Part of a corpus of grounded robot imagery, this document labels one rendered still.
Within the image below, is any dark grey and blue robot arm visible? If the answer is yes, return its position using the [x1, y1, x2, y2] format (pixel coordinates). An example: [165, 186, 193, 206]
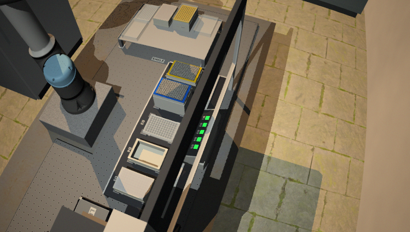
[0, 0, 95, 115]

